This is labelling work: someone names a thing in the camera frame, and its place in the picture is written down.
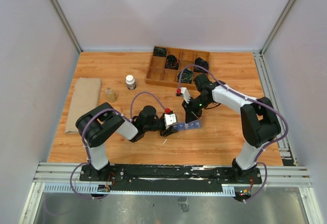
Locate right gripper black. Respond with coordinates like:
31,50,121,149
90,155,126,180
182,95,212,123

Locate blue weekly pill organizer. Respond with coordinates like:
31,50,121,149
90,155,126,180
173,120,202,131

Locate white pill bottle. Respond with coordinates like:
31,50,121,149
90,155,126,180
125,75,136,90

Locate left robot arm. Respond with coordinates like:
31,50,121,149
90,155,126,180
76,102,177,181

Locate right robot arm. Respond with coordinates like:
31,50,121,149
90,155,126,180
176,74,281,183

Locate rolled tie green pattern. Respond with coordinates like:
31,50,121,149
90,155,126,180
177,69,194,84

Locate rolled tie right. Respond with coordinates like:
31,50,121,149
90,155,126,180
194,57,209,73

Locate wooden compartment tray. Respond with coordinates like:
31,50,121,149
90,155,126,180
145,46,211,90

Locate rolled tie orange stripes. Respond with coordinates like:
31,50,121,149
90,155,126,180
165,55,179,70

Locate small glass bottle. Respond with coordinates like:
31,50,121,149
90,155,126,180
105,87,117,102

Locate rolled tie top left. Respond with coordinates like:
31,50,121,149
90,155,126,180
153,47,167,57

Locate beige folded cloth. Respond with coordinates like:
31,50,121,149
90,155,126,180
65,78,102,134

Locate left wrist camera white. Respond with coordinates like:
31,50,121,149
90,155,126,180
164,113,178,129

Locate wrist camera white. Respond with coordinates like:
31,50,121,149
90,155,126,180
164,113,178,129
176,87,191,104

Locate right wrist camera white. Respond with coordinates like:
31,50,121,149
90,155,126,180
176,87,191,104

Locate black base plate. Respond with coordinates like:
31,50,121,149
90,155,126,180
90,164,262,192

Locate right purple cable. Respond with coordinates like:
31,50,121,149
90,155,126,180
176,64,289,204

